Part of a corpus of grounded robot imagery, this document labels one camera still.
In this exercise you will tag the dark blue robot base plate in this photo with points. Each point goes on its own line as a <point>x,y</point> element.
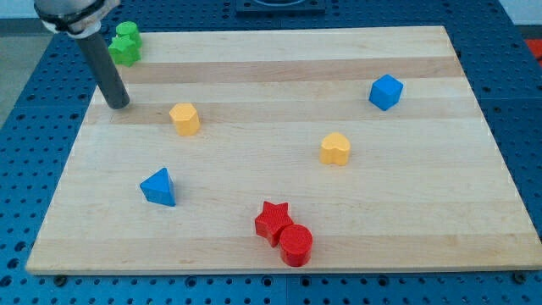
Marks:
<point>251,7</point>

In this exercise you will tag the green cylinder block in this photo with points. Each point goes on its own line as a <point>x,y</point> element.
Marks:
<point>131,30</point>

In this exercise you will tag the green star block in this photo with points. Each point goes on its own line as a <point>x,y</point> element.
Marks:
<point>124,51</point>

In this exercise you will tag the blue triangle block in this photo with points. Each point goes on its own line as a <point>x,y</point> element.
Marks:
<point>159,188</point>

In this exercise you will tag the yellow heart block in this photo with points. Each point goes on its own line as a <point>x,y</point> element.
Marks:
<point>335,148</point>

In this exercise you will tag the red cylinder block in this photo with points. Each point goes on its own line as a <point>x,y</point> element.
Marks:
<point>296,245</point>

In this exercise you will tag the red star block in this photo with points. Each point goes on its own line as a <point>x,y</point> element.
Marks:
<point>270,223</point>

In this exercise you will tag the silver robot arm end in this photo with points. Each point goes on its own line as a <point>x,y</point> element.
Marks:
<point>78,18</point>

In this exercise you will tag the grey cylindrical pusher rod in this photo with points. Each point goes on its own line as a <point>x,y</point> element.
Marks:
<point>104,71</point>

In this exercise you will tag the blue cube block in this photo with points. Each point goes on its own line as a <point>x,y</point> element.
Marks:
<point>385,92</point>

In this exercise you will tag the wooden board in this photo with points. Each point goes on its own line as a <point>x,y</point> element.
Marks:
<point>425,188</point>

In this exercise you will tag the yellow hexagon block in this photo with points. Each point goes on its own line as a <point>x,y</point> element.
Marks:
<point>185,119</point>

